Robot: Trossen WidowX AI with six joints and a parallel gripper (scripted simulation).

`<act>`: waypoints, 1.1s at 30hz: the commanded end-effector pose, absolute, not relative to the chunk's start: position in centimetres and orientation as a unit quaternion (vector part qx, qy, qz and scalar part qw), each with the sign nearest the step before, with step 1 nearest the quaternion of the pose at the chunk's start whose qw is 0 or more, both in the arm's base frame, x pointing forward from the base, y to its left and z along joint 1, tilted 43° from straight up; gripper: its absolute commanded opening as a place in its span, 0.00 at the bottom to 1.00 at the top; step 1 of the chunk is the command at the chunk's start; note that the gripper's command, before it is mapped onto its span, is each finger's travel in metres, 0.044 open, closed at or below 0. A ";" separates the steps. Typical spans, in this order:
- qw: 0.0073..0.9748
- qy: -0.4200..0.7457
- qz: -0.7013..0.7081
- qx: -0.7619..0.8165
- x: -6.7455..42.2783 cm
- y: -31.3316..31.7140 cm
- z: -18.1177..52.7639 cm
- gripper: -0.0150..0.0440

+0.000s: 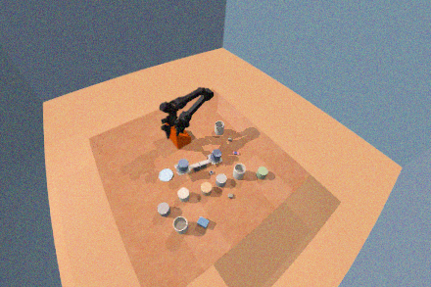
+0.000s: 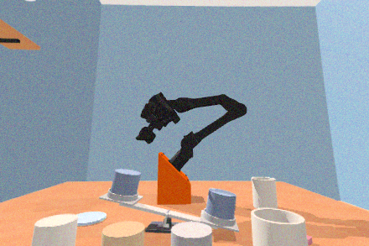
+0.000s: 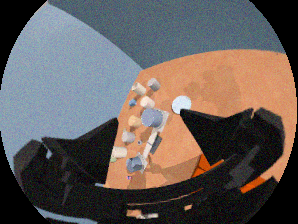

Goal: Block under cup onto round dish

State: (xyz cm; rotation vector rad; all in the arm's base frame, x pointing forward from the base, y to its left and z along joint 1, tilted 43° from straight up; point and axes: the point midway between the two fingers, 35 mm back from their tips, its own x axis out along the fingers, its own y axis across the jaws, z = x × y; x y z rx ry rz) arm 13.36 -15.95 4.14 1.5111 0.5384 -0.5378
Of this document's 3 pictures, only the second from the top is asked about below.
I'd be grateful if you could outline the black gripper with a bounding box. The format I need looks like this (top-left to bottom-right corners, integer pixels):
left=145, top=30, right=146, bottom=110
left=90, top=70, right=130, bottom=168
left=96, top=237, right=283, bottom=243
left=136, top=101, right=173, bottom=144

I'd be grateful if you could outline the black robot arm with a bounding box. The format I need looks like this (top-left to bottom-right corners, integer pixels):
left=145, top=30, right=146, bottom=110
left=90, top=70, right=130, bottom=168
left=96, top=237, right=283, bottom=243
left=141, top=92, right=247, bottom=171

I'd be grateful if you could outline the white round dish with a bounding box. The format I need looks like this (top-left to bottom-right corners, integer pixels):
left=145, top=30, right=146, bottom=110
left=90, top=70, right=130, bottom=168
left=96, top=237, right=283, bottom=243
left=76, top=212, right=107, bottom=226

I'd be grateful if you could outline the pink eraser with blue sleeve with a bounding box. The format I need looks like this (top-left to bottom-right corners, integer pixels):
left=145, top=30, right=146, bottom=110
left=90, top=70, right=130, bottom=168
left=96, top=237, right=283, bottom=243
left=307, top=235, right=312, bottom=246

